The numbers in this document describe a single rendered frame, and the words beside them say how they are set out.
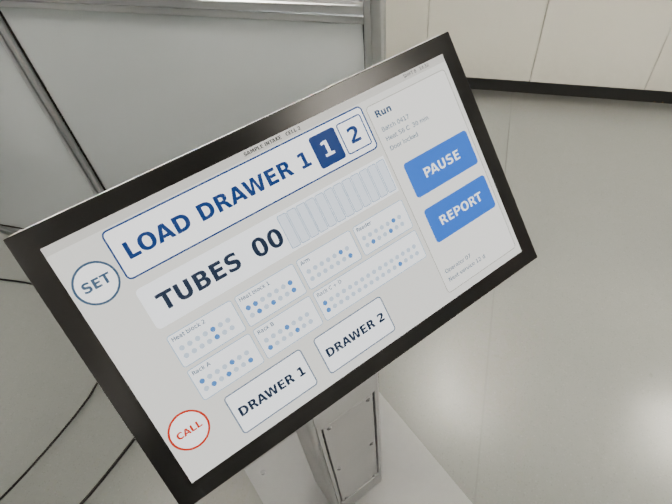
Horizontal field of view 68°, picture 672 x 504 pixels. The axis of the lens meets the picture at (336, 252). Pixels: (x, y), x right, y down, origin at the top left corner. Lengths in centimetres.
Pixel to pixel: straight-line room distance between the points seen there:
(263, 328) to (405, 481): 104
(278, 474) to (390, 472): 31
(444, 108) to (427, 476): 111
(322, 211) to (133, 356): 24
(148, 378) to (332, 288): 21
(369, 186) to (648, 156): 209
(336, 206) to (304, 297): 11
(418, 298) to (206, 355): 25
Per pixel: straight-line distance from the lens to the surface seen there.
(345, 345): 57
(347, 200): 56
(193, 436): 55
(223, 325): 53
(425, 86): 63
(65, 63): 163
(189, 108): 147
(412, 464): 153
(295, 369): 56
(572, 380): 176
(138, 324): 52
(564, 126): 263
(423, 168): 61
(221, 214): 52
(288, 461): 155
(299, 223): 54
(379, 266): 58
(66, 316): 52
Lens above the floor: 150
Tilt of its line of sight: 50 degrees down
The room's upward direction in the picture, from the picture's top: 7 degrees counter-clockwise
